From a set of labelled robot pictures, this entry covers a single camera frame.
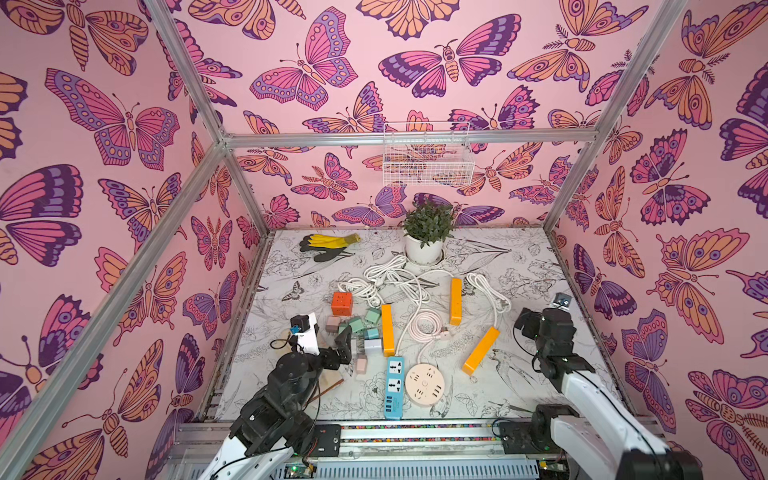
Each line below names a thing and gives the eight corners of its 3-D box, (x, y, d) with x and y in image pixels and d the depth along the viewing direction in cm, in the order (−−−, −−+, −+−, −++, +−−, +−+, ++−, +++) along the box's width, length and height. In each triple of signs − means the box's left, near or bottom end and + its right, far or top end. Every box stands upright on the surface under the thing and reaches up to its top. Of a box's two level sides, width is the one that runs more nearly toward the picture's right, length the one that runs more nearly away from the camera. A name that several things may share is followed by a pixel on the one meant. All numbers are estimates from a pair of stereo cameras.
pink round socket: (406, 404, 81) (406, 401, 79) (404, 367, 87) (405, 363, 85) (444, 404, 81) (446, 401, 79) (440, 367, 87) (442, 363, 85)
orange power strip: (449, 324, 96) (451, 319, 93) (451, 281, 107) (452, 275, 104) (460, 326, 96) (462, 320, 93) (460, 283, 106) (462, 276, 103)
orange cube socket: (332, 315, 98) (330, 307, 94) (334, 300, 101) (332, 292, 98) (351, 315, 98) (349, 307, 94) (352, 300, 101) (351, 292, 98)
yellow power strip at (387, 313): (381, 357, 89) (380, 352, 86) (382, 311, 99) (381, 304, 96) (394, 357, 89) (394, 352, 86) (394, 310, 99) (394, 304, 96)
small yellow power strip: (461, 369, 87) (464, 363, 83) (486, 331, 94) (490, 325, 91) (471, 377, 85) (475, 371, 82) (496, 338, 93) (501, 331, 89)
